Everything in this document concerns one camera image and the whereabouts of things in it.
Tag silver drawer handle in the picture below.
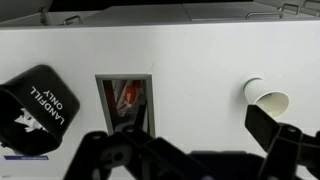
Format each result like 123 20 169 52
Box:
280 3 301 15
245 11 284 20

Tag silver cabinet door handle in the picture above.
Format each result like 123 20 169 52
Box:
63 14 83 27

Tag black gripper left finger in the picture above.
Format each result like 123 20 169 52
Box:
63 104 216 180

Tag white paper cup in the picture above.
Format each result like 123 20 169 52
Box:
242 76 290 120

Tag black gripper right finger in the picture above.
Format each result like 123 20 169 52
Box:
244 104 320 180

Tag white crumpled paper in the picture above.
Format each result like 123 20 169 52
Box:
14 107 47 133

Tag red white trash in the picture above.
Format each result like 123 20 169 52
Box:
111 79 146 118

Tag blue label strip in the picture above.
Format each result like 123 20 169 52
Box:
3 154 50 161

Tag white closed drawer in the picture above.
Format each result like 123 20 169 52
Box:
182 2 284 22

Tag white closed cabinet door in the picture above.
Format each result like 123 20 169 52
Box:
81 4 192 26

